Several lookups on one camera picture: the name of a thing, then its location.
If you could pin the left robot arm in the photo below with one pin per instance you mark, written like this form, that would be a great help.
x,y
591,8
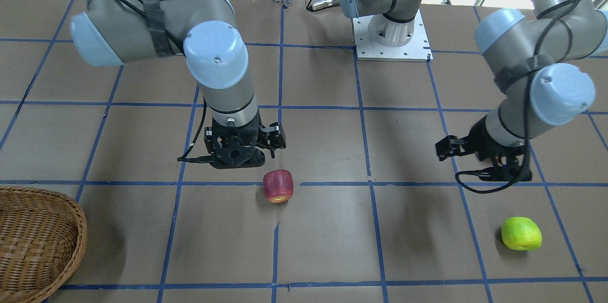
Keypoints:
x,y
530,61

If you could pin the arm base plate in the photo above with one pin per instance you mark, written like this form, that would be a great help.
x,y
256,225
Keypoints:
x,y
378,39

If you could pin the wicker basket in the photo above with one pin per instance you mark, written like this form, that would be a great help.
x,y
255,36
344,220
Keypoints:
x,y
43,240

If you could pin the green apple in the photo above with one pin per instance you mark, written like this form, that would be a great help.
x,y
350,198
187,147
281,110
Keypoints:
x,y
521,234

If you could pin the silver metal connector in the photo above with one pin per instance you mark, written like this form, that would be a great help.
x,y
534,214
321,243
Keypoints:
x,y
318,5

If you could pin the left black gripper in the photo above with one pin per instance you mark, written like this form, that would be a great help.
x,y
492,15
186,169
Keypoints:
x,y
479,140

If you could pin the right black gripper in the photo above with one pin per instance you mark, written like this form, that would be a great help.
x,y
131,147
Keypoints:
x,y
276,136

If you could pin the red apple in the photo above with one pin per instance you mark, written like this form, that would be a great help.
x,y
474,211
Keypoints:
x,y
278,186

